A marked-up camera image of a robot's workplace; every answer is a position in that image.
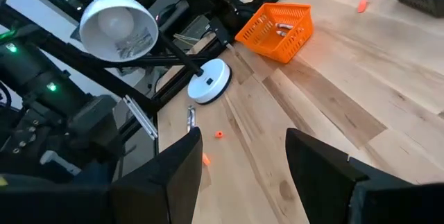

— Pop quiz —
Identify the silver metal bracket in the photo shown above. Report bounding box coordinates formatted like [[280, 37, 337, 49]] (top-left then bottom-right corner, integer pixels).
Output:
[[123, 94, 159, 141]]

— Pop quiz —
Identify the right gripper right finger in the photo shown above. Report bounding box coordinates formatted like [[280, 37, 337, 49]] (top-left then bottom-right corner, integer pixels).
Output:
[[284, 128, 414, 224]]

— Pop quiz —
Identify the orange plastic basket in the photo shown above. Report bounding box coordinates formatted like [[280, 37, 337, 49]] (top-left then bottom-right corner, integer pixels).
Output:
[[234, 2, 315, 64]]

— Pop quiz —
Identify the white desk lamp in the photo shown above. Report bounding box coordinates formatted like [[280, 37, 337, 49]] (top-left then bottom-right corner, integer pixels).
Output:
[[78, 0, 232, 105]]

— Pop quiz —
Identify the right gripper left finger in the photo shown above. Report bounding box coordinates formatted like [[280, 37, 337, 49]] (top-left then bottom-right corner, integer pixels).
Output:
[[110, 126, 204, 224]]

